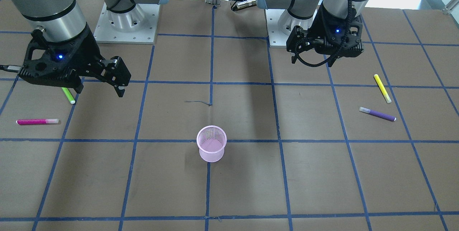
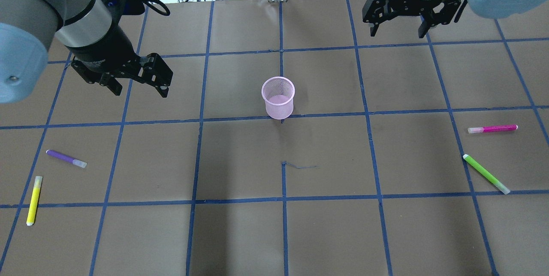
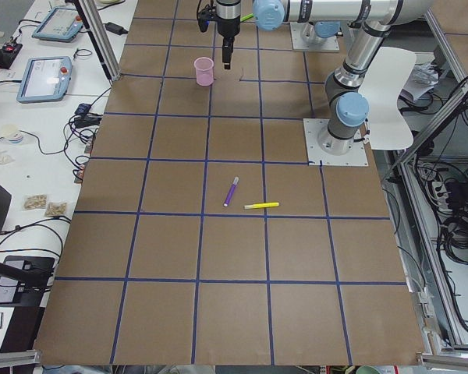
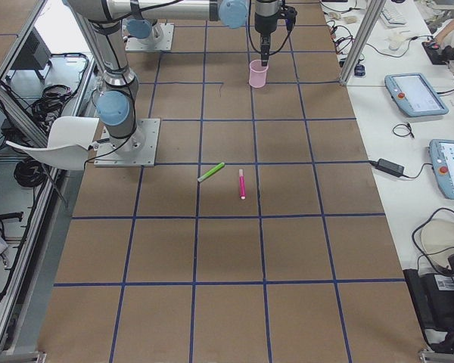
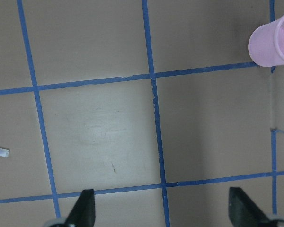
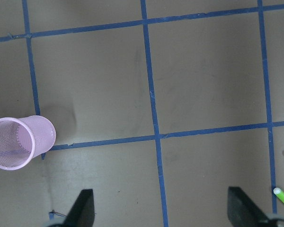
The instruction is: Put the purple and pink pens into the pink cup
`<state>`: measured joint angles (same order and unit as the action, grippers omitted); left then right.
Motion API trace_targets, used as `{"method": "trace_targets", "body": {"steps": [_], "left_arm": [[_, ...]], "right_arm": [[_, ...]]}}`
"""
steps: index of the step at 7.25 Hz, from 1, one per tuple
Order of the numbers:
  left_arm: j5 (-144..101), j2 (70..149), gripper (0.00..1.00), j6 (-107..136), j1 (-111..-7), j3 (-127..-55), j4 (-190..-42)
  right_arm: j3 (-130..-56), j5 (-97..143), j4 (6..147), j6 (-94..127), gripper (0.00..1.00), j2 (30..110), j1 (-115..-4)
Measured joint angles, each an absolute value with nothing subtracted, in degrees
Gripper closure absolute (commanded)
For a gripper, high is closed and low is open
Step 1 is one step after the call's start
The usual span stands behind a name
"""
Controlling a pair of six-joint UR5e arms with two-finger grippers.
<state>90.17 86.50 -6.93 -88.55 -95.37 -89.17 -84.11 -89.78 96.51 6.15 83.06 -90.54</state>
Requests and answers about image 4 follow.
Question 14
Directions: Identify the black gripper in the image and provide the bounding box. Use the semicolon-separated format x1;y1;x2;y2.
254;0;297;67

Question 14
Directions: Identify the pink highlighter pen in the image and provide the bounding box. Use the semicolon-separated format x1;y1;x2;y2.
238;169;247;200

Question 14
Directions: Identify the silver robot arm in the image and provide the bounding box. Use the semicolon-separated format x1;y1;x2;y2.
123;1;247;53
67;1;297;153

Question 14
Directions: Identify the pink mesh cup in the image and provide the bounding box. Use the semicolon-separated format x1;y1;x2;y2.
249;60;269;88

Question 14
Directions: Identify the white keyboard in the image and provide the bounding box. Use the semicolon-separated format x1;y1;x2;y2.
380;1;407;28

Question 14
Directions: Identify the green highlighter pen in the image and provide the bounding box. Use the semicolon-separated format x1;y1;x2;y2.
197;163;225;183

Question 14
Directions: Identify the upper teach pendant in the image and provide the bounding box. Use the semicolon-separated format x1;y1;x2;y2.
384;73;449;117

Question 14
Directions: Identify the teach pendant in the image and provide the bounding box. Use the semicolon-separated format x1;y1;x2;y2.
384;73;449;117
429;139;454;200

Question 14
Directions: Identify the black power adapter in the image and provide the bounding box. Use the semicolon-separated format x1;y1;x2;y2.
376;158;404;178

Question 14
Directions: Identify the black joystick device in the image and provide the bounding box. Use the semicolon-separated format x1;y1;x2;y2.
422;40;454;65

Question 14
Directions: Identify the white paper sheet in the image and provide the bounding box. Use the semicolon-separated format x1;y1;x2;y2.
6;116;99;170

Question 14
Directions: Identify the lower teach pendant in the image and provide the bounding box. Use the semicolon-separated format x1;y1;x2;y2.
429;139;454;200

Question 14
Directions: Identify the black controller box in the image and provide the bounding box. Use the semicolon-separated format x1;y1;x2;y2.
403;254;454;354

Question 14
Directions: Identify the aluminium frame post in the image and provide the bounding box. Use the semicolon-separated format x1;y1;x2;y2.
339;0;386;86

